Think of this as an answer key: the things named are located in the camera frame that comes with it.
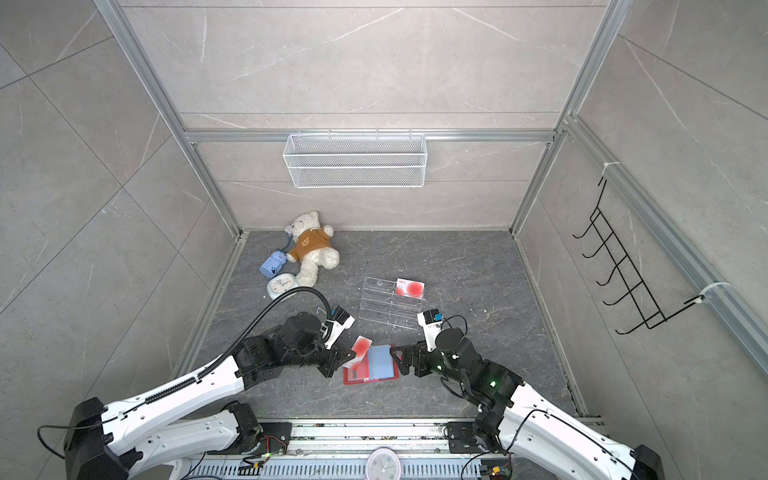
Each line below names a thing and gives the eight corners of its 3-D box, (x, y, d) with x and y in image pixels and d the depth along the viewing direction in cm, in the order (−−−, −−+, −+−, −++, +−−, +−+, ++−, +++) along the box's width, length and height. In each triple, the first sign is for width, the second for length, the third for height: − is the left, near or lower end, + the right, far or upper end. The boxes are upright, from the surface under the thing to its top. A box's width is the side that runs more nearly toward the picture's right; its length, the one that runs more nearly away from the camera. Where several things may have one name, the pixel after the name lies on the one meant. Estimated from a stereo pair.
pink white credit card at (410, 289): (395, 303, 99) (395, 288, 92) (396, 294, 102) (397, 278, 94) (421, 307, 98) (424, 292, 91) (422, 297, 101) (425, 281, 94)
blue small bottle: (262, 274, 108) (258, 267, 104) (280, 256, 113) (277, 248, 110) (273, 280, 106) (269, 272, 103) (291, 261, 112) (288, 254, 108)
